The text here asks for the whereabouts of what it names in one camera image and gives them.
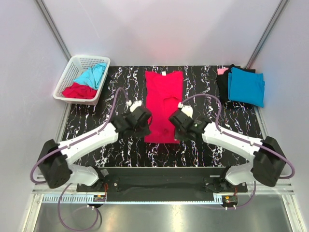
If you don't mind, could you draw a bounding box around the red t-shirt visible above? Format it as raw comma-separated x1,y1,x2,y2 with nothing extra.
144,71,183,144

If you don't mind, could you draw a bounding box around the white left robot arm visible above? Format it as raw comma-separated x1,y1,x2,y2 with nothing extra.
38,101,152,191

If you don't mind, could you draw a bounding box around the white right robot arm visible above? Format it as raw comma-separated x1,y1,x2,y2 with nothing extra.
169,106,287,192

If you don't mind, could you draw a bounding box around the folded black t-shirt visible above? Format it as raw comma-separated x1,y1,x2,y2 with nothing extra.
216,64,255,104

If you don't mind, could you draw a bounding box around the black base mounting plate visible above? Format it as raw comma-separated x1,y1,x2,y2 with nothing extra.
77,167,248,204

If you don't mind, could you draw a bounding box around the light blue shirt in basket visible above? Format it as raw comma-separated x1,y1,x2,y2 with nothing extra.
74,63,107,90

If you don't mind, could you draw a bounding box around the folded pink t-shirt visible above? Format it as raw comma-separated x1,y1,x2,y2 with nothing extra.
217,68,229,75

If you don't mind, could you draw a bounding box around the red shirt in basket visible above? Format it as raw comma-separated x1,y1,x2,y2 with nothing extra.
62,83,97,99

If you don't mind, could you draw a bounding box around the white plastic laundry basket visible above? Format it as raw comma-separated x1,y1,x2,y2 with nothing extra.
53,55,111,106

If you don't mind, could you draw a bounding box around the folded blue t-shirt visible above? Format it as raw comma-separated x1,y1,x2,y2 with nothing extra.
227,67,265,108

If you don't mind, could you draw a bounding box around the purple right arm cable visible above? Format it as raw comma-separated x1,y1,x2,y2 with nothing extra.
180,94,295,209

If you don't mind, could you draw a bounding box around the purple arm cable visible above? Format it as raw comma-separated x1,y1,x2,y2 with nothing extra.
180,94,295,209
30,87,132,230

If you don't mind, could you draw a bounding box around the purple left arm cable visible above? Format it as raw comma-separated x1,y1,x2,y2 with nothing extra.
30,87,132,230

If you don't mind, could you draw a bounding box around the aluminium frame rail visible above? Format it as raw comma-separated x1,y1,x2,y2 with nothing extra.
32,180,294,205

